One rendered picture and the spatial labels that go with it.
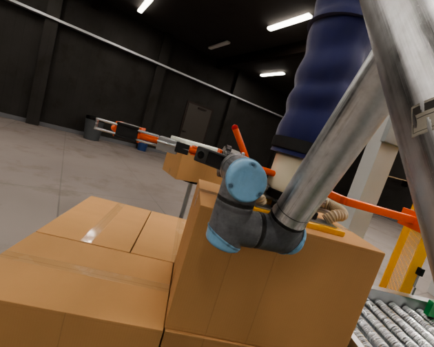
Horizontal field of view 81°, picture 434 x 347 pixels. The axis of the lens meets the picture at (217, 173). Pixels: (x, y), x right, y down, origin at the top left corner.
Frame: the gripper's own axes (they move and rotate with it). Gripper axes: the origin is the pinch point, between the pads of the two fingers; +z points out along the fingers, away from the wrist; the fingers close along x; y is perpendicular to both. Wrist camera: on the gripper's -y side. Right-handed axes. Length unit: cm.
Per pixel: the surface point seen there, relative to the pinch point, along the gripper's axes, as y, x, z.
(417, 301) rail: 135, -49, 28
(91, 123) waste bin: -303, -70, 695
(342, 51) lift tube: 25, 43, -9
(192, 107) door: -38, 75, 895
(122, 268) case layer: -23, -53, 5
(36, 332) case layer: -39, -61, -22
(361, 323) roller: 82, -53, 4
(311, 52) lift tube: 18.1, 42.2, -2.0
